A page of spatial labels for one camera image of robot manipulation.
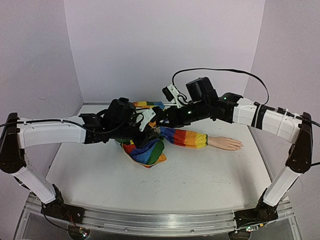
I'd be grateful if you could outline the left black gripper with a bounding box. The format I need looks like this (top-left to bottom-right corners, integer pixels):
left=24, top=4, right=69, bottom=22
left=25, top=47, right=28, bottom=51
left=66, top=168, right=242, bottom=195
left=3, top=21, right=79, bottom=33
left=112, top=117, right=161, bottom=151

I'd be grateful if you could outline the small nail polish bottle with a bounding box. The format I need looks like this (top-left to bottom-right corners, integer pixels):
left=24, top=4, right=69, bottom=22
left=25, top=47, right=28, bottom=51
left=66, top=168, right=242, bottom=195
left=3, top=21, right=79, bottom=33
left=152, top=126, right=161, bottom=134

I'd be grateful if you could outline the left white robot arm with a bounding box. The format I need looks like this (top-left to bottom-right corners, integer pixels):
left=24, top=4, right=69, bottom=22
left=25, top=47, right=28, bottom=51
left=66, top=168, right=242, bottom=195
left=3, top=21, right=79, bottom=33
left=0, top=97, right=162, bottom=223

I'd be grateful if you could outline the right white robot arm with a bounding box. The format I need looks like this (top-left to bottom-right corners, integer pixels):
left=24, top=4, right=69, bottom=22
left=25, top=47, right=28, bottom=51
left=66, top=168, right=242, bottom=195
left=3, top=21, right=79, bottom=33
left=156, top=77, right=313, bottom=229

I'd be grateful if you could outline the rainbow striped cloth garment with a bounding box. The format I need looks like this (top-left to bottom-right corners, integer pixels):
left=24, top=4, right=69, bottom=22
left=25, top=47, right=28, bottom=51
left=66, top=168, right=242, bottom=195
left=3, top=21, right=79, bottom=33
left=113, top=100, right=210, bottom=169

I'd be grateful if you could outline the mannequin hand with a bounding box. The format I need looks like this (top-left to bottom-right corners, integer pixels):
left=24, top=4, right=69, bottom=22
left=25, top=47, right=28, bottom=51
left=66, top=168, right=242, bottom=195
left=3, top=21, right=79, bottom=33
left=207, top=136, right=243, bottom=151

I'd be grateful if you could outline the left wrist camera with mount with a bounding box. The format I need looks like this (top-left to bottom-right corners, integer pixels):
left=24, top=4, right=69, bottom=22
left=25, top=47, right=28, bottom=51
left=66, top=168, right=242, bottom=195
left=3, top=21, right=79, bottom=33
left=135, top=106, right=163, bottom=132

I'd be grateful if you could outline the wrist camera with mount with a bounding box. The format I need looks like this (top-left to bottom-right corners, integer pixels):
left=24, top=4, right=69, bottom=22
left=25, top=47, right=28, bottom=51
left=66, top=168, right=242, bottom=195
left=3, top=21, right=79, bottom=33
left=162, top=84, right=188, bottom=108
left=135, top=106, right=163, bottom=132

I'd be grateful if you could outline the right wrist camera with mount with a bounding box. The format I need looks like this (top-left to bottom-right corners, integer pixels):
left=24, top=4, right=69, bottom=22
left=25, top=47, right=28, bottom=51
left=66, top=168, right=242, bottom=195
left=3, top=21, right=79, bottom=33
left=162, top=84, right=188, bottom=108

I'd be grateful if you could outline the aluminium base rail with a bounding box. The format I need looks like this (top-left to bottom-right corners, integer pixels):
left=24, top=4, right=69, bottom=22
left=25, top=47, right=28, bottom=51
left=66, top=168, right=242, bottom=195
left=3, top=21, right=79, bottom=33
left=25, top=195, right=294, bottom=237

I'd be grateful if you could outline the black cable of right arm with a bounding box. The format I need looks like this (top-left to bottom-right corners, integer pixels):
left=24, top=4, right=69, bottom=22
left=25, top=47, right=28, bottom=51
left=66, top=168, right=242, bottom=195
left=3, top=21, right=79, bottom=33
left=172, top=68, right=270, bottom=105

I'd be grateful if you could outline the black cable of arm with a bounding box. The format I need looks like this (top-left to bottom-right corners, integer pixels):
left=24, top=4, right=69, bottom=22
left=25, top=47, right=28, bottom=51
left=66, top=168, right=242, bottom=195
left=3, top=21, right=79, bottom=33
left=41, top=212, right=76, bottom=230
left=172, top=68, right=270, bottom=105

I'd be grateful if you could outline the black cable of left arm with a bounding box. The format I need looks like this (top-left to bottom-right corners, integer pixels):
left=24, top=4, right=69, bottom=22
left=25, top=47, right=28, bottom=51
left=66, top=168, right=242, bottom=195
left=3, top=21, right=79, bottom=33
left=41, top=212, right=76, bottom=230

